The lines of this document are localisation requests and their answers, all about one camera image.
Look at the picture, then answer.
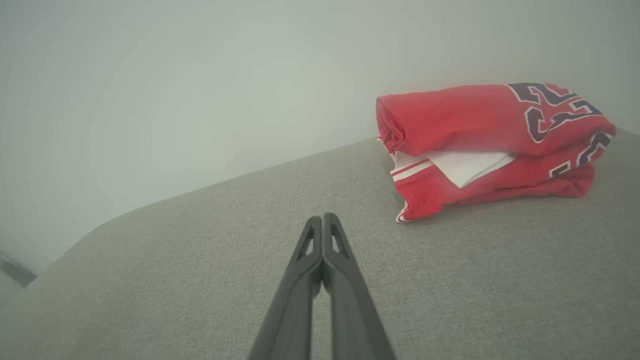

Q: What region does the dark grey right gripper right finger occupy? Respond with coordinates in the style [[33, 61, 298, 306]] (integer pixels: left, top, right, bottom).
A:
[[322, 213, 396, 360]]

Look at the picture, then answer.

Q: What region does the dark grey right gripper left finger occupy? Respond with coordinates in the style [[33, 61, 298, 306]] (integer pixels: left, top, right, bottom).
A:
[[247, 215, 324, 360]]

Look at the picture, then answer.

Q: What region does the red and white jersey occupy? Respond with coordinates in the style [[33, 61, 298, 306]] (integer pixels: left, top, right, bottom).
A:
[[375, 82, 617, 224]]

